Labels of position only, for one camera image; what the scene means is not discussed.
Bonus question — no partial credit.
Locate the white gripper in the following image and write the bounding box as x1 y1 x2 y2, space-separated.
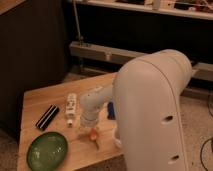
80 111 99 127

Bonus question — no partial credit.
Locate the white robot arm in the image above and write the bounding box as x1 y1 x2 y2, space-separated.
80 49 192 171

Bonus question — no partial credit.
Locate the blue sponge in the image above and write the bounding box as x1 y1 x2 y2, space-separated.
107 102 115 120

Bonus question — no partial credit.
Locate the white tube bottle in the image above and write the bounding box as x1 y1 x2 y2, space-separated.
65 93 77 127

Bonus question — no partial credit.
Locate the black rectangular case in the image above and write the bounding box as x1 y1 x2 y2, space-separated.
35 105 60 131

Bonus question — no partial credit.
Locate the green glass plate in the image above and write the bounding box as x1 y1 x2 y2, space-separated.
26 132 68 171

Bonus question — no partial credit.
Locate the metal pole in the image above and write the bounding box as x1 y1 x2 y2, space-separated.
72 0 83 45

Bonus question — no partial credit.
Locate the white shelf with clutter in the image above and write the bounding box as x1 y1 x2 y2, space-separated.
67 0 213 21

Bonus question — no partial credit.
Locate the black floor cable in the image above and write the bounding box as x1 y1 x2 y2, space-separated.
199 93 213 171

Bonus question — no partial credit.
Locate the grey metal rail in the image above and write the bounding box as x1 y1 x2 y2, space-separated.
69 41 213 82

